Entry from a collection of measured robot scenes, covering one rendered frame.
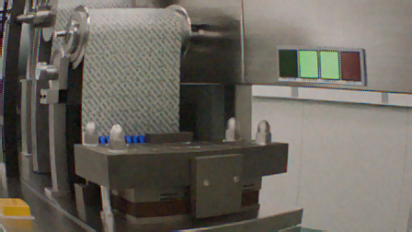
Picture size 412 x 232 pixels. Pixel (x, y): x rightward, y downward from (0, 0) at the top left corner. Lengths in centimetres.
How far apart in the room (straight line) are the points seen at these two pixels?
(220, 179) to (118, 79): 29
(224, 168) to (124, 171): 19
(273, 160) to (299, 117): 325
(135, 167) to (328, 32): 42
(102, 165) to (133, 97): 26
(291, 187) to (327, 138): 54
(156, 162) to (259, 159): 22
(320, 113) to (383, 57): 330
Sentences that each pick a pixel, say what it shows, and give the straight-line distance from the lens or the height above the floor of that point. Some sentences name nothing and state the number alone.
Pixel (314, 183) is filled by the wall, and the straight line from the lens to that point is 432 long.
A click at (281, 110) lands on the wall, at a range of 457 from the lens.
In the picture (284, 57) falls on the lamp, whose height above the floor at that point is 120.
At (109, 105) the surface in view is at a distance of 119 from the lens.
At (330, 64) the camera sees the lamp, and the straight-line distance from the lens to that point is 106.
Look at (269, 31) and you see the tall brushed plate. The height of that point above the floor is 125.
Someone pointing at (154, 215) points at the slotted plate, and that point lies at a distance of 105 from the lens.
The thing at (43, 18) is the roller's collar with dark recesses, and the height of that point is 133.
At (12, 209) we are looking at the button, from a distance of 98.
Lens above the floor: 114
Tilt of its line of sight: 3 degrees down
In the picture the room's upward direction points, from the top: 1 degrees clockwise
